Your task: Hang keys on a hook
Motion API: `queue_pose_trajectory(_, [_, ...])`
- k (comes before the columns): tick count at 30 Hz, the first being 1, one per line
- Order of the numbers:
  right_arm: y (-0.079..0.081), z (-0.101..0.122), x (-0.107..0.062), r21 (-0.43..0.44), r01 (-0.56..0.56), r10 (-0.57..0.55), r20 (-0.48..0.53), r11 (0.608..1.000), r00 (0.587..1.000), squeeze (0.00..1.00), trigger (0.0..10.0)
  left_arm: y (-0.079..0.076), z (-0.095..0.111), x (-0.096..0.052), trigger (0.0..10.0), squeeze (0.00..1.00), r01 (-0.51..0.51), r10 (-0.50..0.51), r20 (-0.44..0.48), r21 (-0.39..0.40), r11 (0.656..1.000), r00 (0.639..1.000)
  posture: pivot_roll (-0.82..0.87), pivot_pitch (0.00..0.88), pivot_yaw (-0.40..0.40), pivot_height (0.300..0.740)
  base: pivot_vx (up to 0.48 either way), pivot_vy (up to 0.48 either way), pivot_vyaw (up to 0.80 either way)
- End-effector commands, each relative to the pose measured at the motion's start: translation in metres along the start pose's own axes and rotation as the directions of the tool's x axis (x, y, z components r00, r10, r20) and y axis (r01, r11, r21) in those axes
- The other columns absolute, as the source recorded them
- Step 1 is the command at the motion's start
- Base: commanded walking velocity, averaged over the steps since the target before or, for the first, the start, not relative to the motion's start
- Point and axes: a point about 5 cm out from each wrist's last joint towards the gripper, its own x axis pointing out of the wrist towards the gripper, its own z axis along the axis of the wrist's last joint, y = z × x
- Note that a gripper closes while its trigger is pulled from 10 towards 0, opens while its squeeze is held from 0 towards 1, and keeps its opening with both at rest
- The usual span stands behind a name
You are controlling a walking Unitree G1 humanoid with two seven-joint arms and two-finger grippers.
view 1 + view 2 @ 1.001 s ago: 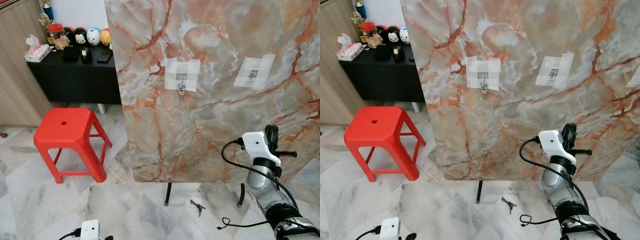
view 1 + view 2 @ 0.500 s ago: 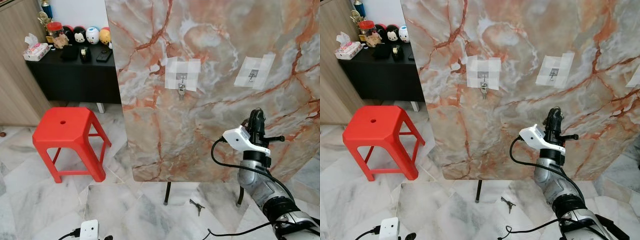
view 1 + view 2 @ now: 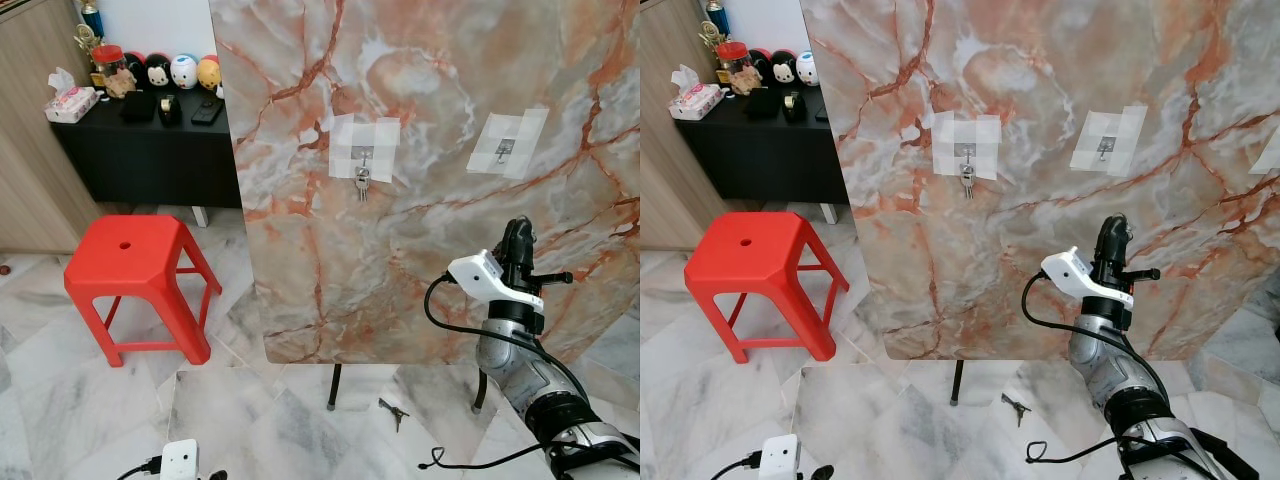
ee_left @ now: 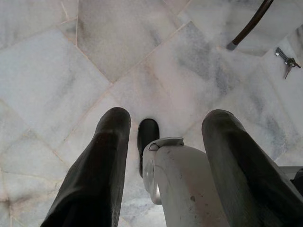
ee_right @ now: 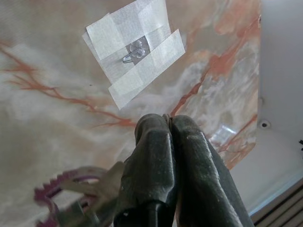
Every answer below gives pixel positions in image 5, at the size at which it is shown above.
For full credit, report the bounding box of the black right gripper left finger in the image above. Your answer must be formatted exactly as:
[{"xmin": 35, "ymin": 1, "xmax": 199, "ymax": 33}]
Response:
[{"xmin": 113, "ymin": 113, "xmax": 178, "ymax": 227}]

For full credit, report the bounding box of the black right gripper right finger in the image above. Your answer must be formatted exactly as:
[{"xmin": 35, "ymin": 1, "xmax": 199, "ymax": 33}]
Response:
[{"xmin": 171, "ymin": 114, "xmax": 255, "ymax": 227}]

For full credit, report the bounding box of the key bunch with purple ring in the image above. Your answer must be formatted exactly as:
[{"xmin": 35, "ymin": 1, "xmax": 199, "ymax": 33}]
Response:
[{"xmin": 34, "ymin": 161, "xmax": 125, "ymax": 227}]

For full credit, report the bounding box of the clear adhesive patch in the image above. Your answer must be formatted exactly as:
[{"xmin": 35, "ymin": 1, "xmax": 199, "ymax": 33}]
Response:
[{"xmin": 211, "ymin": 123, "xmax": 236, "ymax": 146}]

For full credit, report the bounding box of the grey vent grille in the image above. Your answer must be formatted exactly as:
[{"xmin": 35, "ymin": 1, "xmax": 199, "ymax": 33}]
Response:
[{"xmin": 249, "ymin": 177, "xmax": 303, "ymax": 227}]

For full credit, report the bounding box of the white masking tape strip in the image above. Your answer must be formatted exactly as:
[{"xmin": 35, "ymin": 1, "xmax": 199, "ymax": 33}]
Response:
[
  {"xmin": 85, "ymin": 0, "xmax": 170, "ymax": 57},
  {"xmin": 107, "ymin": 29, "xmax": 186, "ymax": 111},
  {"xmin": 81, "ymin": 30, "xmax": 130, "ymax": 84}
]

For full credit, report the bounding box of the clear adhesive wire hook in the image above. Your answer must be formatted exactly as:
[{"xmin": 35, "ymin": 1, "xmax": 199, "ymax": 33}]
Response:
[{"xmin": 121, "ymin": 40, "xmax": 150, "ymax": 65}]

